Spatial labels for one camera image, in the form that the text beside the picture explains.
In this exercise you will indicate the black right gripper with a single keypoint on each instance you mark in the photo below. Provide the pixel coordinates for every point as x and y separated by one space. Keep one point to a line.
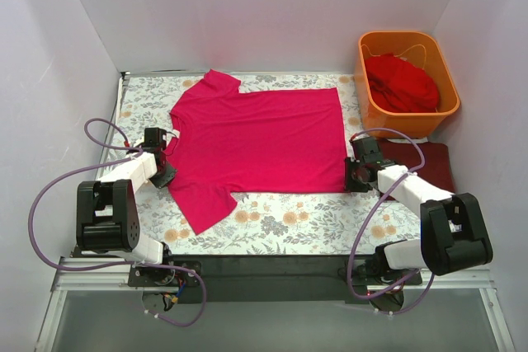
351 175

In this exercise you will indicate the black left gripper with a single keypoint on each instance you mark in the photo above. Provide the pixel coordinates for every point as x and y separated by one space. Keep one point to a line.
166 176

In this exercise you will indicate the pink t shirt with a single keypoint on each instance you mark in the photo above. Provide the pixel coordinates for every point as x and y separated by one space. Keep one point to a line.
281 141

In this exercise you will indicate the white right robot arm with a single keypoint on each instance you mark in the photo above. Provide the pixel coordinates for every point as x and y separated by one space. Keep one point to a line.
453 233

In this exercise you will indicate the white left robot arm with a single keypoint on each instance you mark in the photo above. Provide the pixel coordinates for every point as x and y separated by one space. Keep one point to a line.
107 215

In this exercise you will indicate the floral table cloth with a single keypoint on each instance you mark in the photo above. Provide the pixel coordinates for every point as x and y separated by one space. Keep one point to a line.
261 223

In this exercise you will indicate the folded maroon t shirt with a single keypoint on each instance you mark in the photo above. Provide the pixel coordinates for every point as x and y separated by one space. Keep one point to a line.
437 163

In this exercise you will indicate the red t shirt in basket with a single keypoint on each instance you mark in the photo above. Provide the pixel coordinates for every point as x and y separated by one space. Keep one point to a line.
398 86

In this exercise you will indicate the orange plastic basket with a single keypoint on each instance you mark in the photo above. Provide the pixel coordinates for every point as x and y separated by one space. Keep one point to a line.
422 51

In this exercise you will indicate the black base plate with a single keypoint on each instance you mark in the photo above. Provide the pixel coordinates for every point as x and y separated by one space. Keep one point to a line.
266 278

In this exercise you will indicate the aluminium frame rail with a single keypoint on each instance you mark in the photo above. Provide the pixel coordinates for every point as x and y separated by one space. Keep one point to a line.
265 303

